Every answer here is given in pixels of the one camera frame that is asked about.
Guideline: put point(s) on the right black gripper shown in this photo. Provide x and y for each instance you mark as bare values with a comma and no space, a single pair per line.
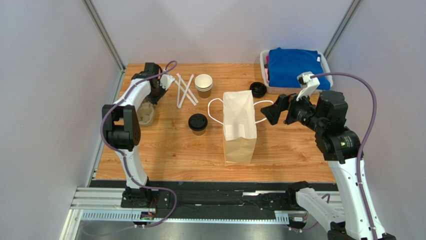
289,111

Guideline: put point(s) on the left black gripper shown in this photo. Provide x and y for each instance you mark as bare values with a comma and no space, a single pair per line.
155,100

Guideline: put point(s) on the cardboard cup carrier tray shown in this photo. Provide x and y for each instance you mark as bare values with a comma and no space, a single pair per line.
145,114

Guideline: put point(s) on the brown paper bag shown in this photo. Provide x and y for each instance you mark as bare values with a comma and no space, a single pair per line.
239,126

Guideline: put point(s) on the stack of paper cups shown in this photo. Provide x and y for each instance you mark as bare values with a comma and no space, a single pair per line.
204,85

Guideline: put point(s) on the black plastic cup lid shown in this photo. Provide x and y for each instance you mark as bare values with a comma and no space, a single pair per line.
197,122

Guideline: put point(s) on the single paper coffee cup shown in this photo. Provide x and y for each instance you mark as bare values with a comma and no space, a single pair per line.
199,132

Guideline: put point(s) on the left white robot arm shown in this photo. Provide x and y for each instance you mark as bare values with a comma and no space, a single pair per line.
120,131

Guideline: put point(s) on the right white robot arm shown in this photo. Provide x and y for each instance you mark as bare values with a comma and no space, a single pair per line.
341,148

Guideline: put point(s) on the stack of black lids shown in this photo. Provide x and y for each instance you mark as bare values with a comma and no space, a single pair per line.
258,89

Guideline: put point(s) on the white plastic basket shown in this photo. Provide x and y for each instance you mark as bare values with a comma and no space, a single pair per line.
263,59

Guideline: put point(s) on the blue folded towel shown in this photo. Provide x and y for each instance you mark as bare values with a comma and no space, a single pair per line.
285,65

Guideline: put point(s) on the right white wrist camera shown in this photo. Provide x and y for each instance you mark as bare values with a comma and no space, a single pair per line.
308,84

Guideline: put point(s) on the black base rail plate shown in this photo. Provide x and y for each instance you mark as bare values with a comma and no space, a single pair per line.
212,198

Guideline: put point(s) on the white slotted cable duct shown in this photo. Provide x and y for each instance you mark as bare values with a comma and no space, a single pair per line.
138,216

